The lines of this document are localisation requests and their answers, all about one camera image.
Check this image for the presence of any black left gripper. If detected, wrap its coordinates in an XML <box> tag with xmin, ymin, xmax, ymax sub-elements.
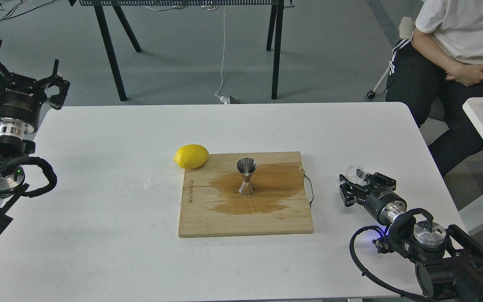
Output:
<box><xmin>0</xmin><ymin>39</ymin><xmax>70</xmax><ymax>134</ymax></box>

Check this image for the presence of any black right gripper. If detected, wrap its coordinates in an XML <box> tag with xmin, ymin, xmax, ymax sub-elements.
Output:
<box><xmin>339</xmin><ymin>172</ymin><xmax>407</xmax><ymax>226</ymax></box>

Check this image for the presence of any small clear glass cup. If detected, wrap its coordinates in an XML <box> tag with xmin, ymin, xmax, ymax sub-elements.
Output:
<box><xmin>345</xmin><ymin>165</ymin><xmax>367</xmax><ymax>185</ymax></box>

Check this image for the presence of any steel double jigger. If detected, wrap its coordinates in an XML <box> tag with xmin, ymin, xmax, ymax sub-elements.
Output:
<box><xmin>236</xmin><ymin>157</ymin><xmax>257</xmax><ymax>196</ymax></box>

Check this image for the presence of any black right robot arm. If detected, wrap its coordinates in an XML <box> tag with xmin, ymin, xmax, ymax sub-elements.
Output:
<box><xmin>339</xmin><ymin>169</ymin><xmax>483</xmax><ymax>302</ymax></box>

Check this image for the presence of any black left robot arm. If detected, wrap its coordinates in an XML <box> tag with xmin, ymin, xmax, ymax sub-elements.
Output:
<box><xmin>0</xmin><ymin>40</ymin><xmax>70</xmax><ymax>235</ymax></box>

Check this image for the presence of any wooden cutting board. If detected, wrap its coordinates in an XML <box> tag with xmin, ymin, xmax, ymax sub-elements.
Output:
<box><xmin>178</xmin><ymin>151</ymin><xmax>314</xmax><ymax>238</ymax></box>

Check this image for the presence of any seated person white shirt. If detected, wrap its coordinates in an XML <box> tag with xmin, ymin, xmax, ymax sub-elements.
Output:
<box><xmin>385</xmin><ymin>0</ymin><xmax>483</xmax><ymax>177</ymax></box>

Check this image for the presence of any white office chair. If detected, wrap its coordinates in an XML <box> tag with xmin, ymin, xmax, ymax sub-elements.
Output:
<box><xmin>366</xmin><ymin>16</ymin><xmax>417</xmax><ymax>100</ymax></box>

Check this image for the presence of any yellow lemon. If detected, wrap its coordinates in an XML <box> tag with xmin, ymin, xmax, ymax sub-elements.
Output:
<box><xmin>173</xmin><ymin>145</ymin><xmax>209</xmax><ymax>169</ymax></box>

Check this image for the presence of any white power cable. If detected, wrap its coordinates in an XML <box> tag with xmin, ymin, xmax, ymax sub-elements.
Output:
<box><xmin>214</xmin><ymin>5</ymin><xmax>239</xmax><ymax>104</ymax></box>

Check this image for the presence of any black metal frame table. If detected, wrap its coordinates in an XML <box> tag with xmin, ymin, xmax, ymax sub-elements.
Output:
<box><xmin>69</xmin><ymin>0</ymin><xmax>293</xmax><ymax>102</ymax></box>

